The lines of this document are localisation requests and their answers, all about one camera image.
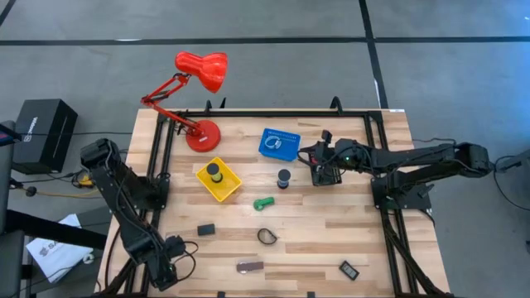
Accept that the blue sand timer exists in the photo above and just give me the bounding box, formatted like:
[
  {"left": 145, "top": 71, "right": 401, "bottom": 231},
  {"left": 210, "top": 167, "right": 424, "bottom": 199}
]
[{"left": 276, "top": 168, "right": 292, "bottom": 190}]

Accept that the green strap watch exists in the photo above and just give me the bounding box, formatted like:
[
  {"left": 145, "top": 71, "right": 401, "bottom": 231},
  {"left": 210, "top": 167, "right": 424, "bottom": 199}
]
[{"left": 253, "top": 198, "right": 276, "bottom": 212}]

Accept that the brown strap silver watch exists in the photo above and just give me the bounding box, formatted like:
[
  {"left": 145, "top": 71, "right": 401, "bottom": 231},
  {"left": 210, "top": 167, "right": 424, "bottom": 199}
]
[{"left": 236, "top": 261, "right": 265, "bottom": 276}]

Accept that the black strap watch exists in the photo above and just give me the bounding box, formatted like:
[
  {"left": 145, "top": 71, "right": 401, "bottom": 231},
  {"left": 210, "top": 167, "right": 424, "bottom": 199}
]
[{"left": 257, "top": 227, "right": 279, "bottom": 246}]

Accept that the black plastic basket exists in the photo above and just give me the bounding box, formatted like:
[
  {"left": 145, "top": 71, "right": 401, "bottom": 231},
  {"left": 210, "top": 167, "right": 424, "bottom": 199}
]
[{"left": 308, "top": 147, "right": 344, "bottom": 187}]

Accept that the blue plastic basket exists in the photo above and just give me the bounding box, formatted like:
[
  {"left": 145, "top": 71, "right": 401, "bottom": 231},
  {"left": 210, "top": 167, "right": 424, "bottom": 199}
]
[{"left": 258, "top": 128, "right": 302, "bottom": 163}]

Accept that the yellow plastic basket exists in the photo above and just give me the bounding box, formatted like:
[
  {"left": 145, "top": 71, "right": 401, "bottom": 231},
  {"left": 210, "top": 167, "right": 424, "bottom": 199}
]
[{"left": 195, "top": 156, "right": 243, "bottom": 204}]

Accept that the white printed paper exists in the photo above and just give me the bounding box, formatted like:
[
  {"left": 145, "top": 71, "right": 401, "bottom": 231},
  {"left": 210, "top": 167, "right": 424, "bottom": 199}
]
[{"left": 25, "top": 213, "right": 94, "bottom": 285}]

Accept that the black rectangular device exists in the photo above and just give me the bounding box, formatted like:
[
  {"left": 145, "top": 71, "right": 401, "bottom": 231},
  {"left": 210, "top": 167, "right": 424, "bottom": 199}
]
[{"left": 339, "top": 260, "right": 360, "bottom": 281}]

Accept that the red desk lamp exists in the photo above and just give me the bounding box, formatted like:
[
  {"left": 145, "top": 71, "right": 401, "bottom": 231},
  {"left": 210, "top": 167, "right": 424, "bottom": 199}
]
[{"left": 139, "top": 50, "right": 229, "bottom": 153}]

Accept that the black box white lettering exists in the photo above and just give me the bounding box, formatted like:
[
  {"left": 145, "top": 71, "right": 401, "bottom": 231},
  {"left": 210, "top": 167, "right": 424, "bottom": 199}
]
[{"left": 11, "top": 98, "right": 79, "bottom": 175}]

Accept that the grey floor equipment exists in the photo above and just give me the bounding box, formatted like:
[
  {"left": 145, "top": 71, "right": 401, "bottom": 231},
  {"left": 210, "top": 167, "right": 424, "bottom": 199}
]
[{"left": 494, "top": 149, "right": 530, "bottom": 174}]

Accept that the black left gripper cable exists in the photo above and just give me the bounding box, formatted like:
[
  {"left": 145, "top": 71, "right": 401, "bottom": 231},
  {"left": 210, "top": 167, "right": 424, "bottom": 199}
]
[{"left": 167, "top": 238, "right": 200, "bottom": 283}]

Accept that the black furniture frame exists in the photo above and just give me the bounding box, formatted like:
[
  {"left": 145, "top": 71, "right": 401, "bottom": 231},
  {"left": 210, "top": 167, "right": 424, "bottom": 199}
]
[{"left": 0, "top": 209, "right": 108, "bottom": 298}]

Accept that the yellow floor cable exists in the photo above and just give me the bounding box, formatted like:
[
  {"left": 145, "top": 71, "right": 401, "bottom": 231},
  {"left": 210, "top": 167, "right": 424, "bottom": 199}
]
[{"left": 35, "top": 184, "right": 109, "bottom": 199}]

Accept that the black lamp cable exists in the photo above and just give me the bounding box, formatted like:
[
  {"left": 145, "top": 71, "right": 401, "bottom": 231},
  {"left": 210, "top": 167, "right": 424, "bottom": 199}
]
[{"left": 175, "top": 120, "right": 195, "bottom": 137}]

